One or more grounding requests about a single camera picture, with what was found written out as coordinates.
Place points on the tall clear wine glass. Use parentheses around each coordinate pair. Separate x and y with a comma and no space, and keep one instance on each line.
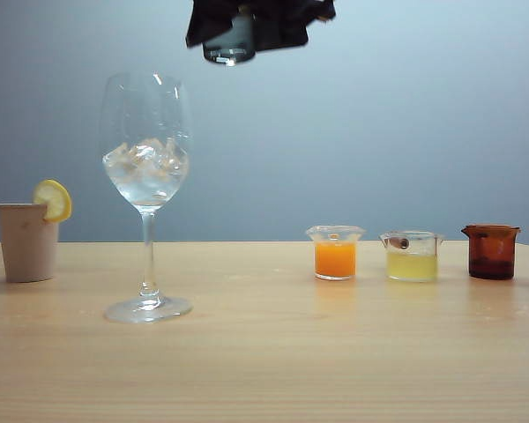
(146,247)

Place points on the clear measuring cup yellow juice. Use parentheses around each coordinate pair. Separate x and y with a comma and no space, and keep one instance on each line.
(412,266)

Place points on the yellow lemon slice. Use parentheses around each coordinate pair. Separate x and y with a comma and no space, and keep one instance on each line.
(55,198)

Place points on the smoky grey glass measuring cup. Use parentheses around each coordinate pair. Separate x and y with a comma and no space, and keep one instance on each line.
(229,44)

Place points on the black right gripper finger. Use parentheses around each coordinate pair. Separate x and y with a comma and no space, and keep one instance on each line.
(209,20)
(282,26)

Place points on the amber brown glass measuring cup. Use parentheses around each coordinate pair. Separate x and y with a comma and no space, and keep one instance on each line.
(491,255)

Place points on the clear measuring cup orange juice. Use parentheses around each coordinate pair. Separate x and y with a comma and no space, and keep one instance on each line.
(335,260)

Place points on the beige paper cup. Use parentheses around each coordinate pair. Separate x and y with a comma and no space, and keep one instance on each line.
(26,247)

